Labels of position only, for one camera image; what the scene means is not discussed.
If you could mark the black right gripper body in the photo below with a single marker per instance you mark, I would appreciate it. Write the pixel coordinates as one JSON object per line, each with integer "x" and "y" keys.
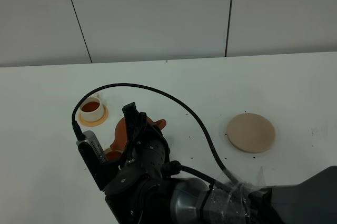
{"x": 139, "y": 193}

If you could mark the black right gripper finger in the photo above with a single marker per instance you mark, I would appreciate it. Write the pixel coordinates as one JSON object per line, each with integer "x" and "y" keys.
{"x": 132, "y": 123}

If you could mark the brown clay teapot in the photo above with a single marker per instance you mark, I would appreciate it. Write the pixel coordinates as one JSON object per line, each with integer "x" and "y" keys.
{"x": 120, "y": 139}

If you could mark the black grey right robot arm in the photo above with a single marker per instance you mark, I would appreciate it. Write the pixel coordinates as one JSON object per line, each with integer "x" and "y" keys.
{"x": 198, "y": 198}

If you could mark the beige round teapot coaster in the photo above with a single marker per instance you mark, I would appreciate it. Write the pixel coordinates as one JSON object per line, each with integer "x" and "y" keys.
{"x": 251, "y": 133}

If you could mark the white teacup near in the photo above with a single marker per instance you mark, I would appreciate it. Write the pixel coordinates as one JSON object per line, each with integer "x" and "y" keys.
{"x": 112, "y": 154}

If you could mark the white teacup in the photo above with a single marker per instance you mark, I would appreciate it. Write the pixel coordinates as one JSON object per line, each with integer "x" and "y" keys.
{"x": 112, "y": 154}
{"x": 92, "y": 108}

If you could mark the white teacup far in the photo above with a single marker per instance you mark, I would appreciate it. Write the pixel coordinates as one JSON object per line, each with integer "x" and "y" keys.
{"x": 92, "y": 108}

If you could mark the orange saucer far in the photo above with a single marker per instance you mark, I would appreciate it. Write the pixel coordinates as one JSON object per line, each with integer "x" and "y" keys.
{"x": 94, "y": 123}

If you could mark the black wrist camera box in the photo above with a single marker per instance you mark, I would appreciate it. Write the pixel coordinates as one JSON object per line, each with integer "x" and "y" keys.
{"x": 101, "y": 169}

